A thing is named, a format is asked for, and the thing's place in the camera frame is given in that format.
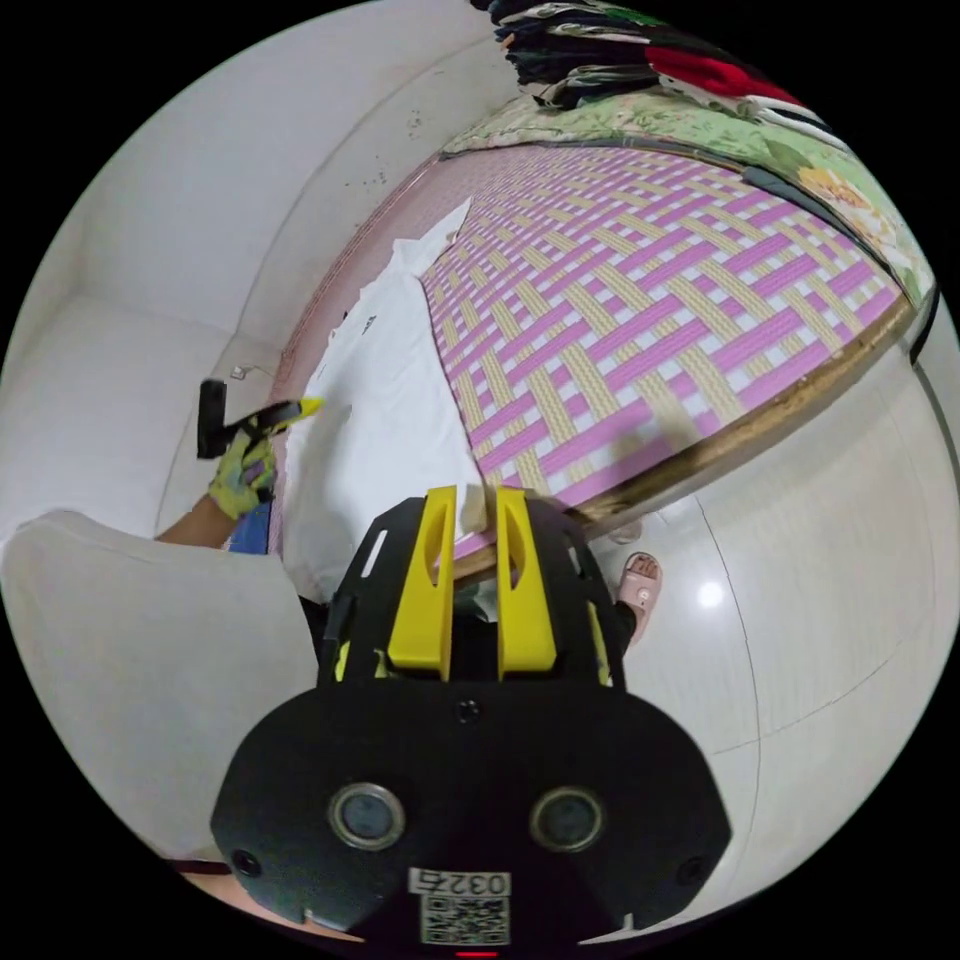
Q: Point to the person's left forearm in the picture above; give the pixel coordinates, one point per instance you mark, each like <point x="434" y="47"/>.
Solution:
<point x="193" y="526"/>

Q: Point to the person's left hand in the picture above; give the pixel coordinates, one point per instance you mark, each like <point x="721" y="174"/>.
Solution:
<point x="238" y="476"/>

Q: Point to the white short sleeve shirt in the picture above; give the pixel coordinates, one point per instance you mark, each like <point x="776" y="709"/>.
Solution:
<point x="382" y="420"/>

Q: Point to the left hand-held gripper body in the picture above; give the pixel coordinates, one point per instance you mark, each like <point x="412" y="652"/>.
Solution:
<point x="262" y="424"/>

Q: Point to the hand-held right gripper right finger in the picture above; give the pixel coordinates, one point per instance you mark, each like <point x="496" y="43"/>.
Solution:
<point x="525" y="607"/>

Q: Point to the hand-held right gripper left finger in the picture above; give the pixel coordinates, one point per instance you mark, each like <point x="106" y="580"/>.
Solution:
<point x="424" y="600"/>

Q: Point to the pile of clothes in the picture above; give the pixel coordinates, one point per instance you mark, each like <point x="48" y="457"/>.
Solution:
<point x="622" y="52"/>

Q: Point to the bed with pink woven mat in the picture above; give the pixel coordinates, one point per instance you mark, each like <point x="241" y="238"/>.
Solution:
<point x="637" y="300"/>

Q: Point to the person's body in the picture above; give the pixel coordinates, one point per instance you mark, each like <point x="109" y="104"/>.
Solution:
<point x="150" y="675"/>

